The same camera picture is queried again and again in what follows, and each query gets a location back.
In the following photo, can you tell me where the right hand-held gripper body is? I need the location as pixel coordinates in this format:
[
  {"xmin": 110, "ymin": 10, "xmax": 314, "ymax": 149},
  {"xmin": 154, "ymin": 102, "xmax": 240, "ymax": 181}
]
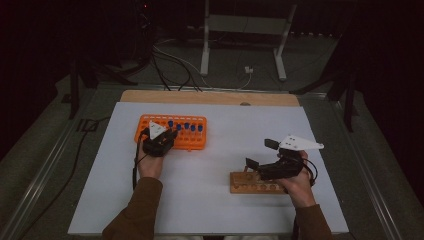
[{"xmin": 257, "ymin": 134, "xmax": 325, "ymax": 181}]

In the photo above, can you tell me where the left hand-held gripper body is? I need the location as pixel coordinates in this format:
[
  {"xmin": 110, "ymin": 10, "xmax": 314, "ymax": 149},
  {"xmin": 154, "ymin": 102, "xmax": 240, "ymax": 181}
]
[{"xmin": 142, "ymin": 120, "xmax": 175, "ymax": 158}]

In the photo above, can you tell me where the orange plastic test tube rack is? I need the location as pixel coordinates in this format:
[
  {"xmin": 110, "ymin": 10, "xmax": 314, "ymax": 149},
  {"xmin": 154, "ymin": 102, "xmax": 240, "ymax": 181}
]
[{"xmin": 133, "ymin": 114, "xmax": 208, "ymax": 152}]

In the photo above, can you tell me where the wooden test tube rack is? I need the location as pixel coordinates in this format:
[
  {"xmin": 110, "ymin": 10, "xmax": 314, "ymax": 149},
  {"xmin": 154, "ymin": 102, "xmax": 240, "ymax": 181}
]
[{"xmin": 229, "ymin": 166, "xmax": 288, "ymax": 195}]

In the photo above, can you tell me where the person's left hand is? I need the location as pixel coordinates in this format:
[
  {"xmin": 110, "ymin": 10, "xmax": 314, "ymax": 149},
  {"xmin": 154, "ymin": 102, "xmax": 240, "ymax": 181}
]
[{"xmin": 136, "ymin": 141, "xmax": 165, "ymax": 181}]

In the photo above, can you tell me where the person's right hand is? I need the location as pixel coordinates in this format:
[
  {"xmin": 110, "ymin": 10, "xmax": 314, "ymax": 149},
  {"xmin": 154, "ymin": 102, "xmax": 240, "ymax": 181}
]
[{"xmin": 275, "ymin": 149, "xmax": 318, "ymax": 210}]

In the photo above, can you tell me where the wooden board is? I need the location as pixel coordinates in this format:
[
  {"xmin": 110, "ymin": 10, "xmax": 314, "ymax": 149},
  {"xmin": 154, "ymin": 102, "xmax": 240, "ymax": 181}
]
[{"xmin": 119, "ymin": 89, "xmax": 301, "ymax": 108}]

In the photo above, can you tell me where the white table sheet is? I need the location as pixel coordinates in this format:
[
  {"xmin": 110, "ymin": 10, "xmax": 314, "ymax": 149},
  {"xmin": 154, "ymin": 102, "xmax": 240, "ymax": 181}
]
[{"xmin": 67, "ymin": 101, "xmax": 349, "ymax": 236}]

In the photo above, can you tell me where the black tripod stand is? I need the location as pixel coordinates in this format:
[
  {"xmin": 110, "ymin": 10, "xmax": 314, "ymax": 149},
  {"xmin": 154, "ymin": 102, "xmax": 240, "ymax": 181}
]
[
  {"xmin": 61, "ymin": 56, "xmax": 138, "ymax": 120},
  {"xmin": 289, "ymin": 33, "xmax": 360, "ymax": 133}
]

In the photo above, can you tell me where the white metal stand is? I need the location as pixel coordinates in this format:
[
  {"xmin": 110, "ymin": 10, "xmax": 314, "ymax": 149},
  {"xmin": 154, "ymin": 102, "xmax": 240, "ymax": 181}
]
[{"xmin": 199, "ymin": 0, "xmax": 298, "ymax": 82}]

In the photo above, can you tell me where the right hand-held gripper cable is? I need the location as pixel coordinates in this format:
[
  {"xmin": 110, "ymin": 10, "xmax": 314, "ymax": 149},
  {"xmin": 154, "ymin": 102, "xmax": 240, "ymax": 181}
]
[{"xmin": 301, "ymin": 158, "xmax": 319, "ymax": 188}]

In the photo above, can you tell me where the hand-held gripper cable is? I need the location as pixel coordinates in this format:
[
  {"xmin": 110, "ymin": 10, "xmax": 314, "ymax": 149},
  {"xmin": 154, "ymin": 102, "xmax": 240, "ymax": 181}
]
[
  {"xmin": 301, "ymin": 158, "xmax": 319, "ymax": 188},
  {"xmin": 19, "ymin": 116, "xmax": 151, "ymax": 240}
]

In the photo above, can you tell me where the left hand-held gripper cable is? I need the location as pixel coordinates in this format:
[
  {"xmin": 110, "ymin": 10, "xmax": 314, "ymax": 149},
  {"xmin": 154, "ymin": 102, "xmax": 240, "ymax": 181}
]
[{"xmin": 19, "ymin": 116, "xmax": 151, "ymax": 240}]

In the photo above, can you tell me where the black floor cable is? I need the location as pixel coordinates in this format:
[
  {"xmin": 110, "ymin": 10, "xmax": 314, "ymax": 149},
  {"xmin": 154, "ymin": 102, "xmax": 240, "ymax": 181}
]
[
  {"xmin": 151, "ymin": 49, "xmax": 204, "ymax": 93},
  {"xmin": 149, "ymin": 49, "xmax": 173, "ymax": 93}
]

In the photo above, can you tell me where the metal frame rail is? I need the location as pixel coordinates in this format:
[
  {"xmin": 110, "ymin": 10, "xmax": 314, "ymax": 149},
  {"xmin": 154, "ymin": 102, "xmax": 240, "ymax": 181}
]
[
  {"xmin": 328, "ymin": 96, "xmax": 403, "ymax": 240},
  {"xmin": 96, "ymin": 83, "xmax": 329, "ymax": 99},
  {"xmin": 0, "ymin": 83, "xmax": 101, "ymax": 240}
]

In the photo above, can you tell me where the white cable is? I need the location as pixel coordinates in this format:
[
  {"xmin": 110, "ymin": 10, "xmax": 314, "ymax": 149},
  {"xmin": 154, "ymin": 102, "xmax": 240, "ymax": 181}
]
[{"xmin": 151, "ymin": 44, "xmax": 254, "ymax": 91}]

